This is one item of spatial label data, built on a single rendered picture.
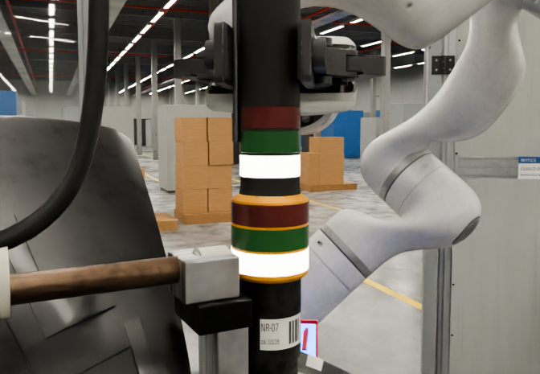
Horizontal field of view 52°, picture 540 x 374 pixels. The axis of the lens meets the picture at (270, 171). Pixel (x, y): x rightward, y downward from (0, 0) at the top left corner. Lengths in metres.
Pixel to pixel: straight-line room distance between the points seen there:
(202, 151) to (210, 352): 8.14
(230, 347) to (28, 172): 0.18
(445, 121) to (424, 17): 0.36
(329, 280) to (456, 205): 0.24
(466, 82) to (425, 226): 0.24
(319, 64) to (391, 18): 0.30
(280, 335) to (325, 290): 0.64
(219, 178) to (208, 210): 0.52
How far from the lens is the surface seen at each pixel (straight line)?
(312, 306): 0.96
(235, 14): 0.31
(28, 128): 0.42
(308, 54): 0.29
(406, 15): 0.58
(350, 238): 0.95
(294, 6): 0.30
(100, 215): 0.37
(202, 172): 8.45
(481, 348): 2.31
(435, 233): 0.95
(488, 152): 2.16
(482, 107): 0.89
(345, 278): 0.96
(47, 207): 0.27
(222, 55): 0.29
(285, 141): 0.29
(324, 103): 0.36
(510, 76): 0.88
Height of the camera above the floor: 1.42
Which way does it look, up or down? 4 degrees down
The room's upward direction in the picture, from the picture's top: straight up
